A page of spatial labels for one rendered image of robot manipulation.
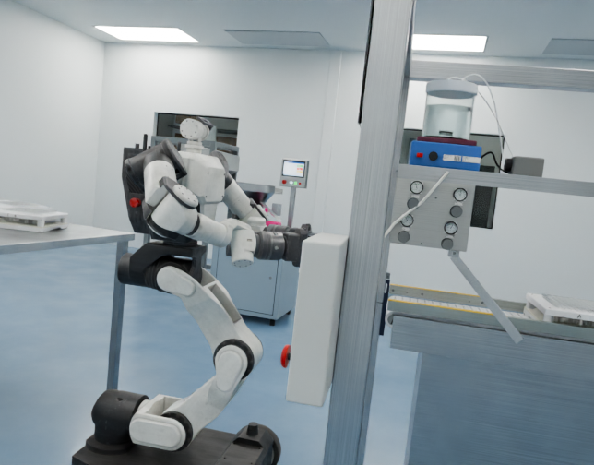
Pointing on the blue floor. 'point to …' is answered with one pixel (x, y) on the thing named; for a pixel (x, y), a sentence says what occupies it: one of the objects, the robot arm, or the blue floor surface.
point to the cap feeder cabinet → (257, 285)
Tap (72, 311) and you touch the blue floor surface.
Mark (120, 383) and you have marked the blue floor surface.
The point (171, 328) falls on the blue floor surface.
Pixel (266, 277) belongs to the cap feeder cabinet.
